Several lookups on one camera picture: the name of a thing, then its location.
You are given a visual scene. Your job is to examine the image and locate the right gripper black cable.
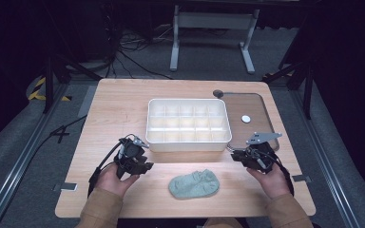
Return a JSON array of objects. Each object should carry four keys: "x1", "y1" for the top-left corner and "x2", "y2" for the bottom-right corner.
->
[{"x1": 272, "y1": 155, "x2": 296, "y2": 197}]

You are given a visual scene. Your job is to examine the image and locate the grey-green sock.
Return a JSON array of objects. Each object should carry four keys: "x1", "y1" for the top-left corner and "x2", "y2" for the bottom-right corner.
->
[{"x1": 167, "y1": 168, "x2": 221, "y2": 200}]

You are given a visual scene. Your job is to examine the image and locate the person's left hand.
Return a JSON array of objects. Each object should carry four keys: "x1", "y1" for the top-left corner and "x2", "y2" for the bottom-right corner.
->
[{"x1": 94, "y1": 162, "x2": 141, "y2": 199}]

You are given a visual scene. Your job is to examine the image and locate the white divided storage box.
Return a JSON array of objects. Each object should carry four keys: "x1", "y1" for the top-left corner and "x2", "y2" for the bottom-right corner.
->
[{"x1": 144, "y1": 98, "x2": 233, "y2": 153}]

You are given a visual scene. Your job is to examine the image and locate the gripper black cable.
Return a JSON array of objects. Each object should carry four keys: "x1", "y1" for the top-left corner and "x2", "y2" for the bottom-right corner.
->
[
  {"x1": 86, "y1": 134, "x2": 131, "y2": 198},
  {"x1": 272, "y1": 155, "x2": 296, "y2": 197}
]

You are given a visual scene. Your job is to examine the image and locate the yellow black hazard tape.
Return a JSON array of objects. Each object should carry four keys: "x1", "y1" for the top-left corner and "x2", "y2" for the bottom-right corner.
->
[{"x1": 28, "y1": 76, "x2": 72, "y2": 103}]

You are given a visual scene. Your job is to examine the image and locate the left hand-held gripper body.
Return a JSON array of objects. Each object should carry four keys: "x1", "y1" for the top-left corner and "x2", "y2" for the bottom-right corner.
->
[{"x1": 116, "y1": 134, "x2": 150, "y2": 180}]

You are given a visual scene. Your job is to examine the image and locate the grey tape strip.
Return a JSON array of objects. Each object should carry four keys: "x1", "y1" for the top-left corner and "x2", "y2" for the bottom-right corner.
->
[
  {"x1": 291, "y1": 174, "x2": 312, "y2": 183},
  {"x1": 52, "y1": 181, "x2": 78, "y2": 193}
]

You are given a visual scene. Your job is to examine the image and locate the black tripod stand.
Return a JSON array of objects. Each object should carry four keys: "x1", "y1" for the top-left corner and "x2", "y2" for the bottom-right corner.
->
[
  {"x1": 42, "y1": 55, "x2": 103, "y2": 114},
  {"x1": 262, "y1": 60, "x2": 315, "y2": 121}
]

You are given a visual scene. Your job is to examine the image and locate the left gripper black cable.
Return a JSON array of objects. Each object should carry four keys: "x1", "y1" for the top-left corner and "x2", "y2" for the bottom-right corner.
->
[{"x1": 86, "y1": 134, "x2": 131, "y2": 198}]

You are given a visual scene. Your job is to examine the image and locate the person's right hand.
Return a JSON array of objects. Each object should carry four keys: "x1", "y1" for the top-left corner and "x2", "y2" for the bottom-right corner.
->
[{"x1": 246, "y1": 163, "x2": 292, "y2": 200}]

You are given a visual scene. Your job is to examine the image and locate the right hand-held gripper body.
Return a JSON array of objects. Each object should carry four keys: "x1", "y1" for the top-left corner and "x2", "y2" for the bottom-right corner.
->
[{"x1": 237, "y1": 131, "x2": 283, "y2": 175}]

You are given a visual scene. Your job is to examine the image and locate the grey metal stand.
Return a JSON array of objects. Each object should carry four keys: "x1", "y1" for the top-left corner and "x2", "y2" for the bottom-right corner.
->
[{"x1": 169, "y1": 4, "x2": 260, "y2": 75}]

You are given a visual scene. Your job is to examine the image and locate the bundle of black floor cables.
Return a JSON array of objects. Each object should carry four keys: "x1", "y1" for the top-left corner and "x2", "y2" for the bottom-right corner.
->
[{"x1": 103, "y1": 6, "x2": 175, "y2": 81}]

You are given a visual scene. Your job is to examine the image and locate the transparent box lid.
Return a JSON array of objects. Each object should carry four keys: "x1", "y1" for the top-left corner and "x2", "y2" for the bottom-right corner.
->
[{"x1": 212, "y1": 89, "x2": 280, "y2": 152}]

